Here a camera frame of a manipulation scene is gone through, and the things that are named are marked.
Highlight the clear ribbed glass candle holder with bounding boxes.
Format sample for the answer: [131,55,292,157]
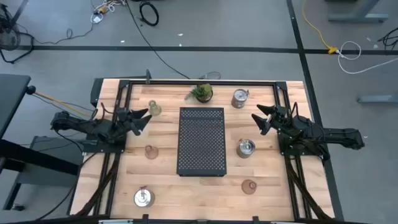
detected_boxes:
[147,99,163,117]

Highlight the yellow rod with black knob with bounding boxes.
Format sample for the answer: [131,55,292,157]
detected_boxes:
[25,85,94,118]

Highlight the grey metal desk foot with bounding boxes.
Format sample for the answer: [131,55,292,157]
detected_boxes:
[356,94,398,104]
[325,0,389,23]

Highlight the succulent plant in black pot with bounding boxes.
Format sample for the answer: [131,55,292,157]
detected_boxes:
[185,83,214,104]

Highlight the white power adapter with cables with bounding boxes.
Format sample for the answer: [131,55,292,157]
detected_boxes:
[90,0,127,24]

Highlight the black cable tangle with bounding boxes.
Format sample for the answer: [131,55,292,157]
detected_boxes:
[377,27,398,50]

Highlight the black corner panel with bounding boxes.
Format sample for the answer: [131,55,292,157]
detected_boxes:
[90,77,104,108]

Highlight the yellow extension cable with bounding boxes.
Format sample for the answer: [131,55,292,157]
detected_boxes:
[302,0,339,55]

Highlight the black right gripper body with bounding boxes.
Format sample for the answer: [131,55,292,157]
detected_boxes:
[269,105,296,138]

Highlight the black aluminium table frame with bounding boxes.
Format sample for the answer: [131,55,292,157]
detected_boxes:
[93,79,315,220]

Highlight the silver metal bracket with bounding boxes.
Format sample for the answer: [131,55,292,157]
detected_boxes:
[98,219,134,224]

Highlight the thin black floor cable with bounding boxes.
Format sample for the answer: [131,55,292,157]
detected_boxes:
[30,21,94,46]

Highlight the black desk top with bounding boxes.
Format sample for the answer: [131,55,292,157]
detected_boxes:
[0,73,32,139]

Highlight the thin wire loop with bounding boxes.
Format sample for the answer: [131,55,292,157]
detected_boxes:
[198,71,222,80]

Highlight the black cable bundle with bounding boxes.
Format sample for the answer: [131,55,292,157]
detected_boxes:
[284,155,332,220]
[74,151,123,218]

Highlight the silver metal tin candle holder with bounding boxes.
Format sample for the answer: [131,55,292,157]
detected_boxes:
[133,185,155,208]
[231,88,251,110]
[236,138,256,159]

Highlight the long black floor cable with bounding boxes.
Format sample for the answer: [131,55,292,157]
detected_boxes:
[124,0,191,80]

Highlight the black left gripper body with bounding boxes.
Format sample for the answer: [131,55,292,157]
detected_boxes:
[114,107,136,139]

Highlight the coiled black cable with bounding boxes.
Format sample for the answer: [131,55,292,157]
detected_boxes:
[139,1,160,27]

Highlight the black desk leg frame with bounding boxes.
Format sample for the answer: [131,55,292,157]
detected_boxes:
[0,138,81,212]

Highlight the black perforated metal riser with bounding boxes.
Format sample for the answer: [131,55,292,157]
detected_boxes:
[176,106,227,177]

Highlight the white cable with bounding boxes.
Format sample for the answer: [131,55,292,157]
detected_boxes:
[337,40,398,75]

